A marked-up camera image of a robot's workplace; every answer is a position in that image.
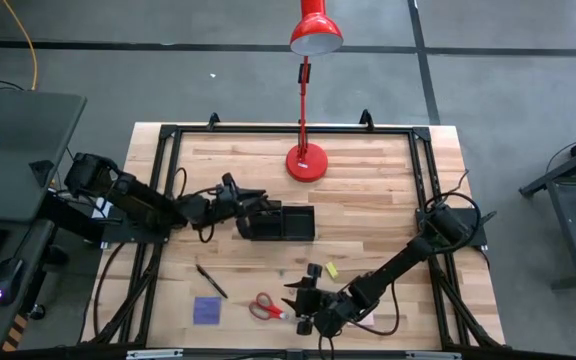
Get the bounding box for black mesh desk organizer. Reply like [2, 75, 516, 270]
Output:
[246, 203, 316, 243]

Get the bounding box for low dark grey desk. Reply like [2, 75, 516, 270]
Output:
[0, 218, 58, 350]

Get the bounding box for black triangular corner bracket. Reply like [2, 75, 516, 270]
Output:
[28, 159, 56, 188]

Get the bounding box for purple sticky note pad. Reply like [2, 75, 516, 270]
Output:
[192, 296, 222, 326]

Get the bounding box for black aluminium table frame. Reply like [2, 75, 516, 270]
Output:
[80, 110, 508, 351]

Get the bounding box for red-handled scissors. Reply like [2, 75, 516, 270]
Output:
[247, 292, 292, 322]

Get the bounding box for pink sticky note pad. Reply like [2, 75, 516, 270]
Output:
[348, 311, 375, 327]

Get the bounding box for silver aluminium bracket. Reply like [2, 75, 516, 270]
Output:
[125, 349, 184, 360]
[405, 350, 462, 360]

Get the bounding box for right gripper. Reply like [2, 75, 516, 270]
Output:
[281, 262, 357, 338]

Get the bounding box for black pen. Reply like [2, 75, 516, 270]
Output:
[195, 263, 229, 300]

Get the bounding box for dark grey side desk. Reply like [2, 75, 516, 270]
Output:
[0, 89, 88, 224]

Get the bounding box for red desk lamp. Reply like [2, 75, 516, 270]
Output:
[285, 0, 345, 183]

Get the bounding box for black computer mouse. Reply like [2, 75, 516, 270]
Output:
[0, 257, 25, 306]

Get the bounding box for black side stand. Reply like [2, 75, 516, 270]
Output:
[518, 124, 576, 291]

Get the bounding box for yellow cable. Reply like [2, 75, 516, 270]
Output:
[1, 0, 38, 92]

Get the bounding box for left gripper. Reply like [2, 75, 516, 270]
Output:
[211, 172, 283, 226]

